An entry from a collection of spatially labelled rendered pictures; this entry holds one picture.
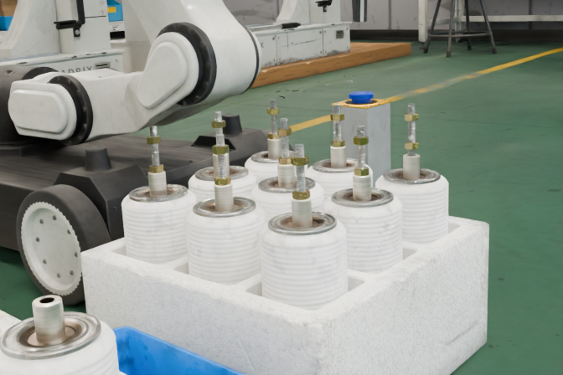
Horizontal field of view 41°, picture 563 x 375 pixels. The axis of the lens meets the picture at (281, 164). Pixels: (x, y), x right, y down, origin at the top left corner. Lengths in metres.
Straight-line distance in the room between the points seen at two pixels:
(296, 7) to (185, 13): 3.26
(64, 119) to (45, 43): 1.79
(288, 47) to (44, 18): 1.47
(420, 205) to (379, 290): 0.18
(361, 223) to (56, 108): 0.82
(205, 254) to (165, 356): 0.12
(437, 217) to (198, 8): 0.58
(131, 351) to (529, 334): 0.57
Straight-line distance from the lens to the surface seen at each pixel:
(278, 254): 0.80
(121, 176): 1.31
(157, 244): 0.96
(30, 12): 3.27
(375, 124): 1.22
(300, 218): 0.82
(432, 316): 0.96
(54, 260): 1.33
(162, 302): 0.91
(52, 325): 0.61
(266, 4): 7.34
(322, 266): 0.80
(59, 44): 3.33
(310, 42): 4.39
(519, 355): 1.11
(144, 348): 0.92
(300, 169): 0.81
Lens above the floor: 0.51
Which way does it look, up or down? 13 degrees down
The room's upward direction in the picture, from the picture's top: 3 degrees counter-clockwise
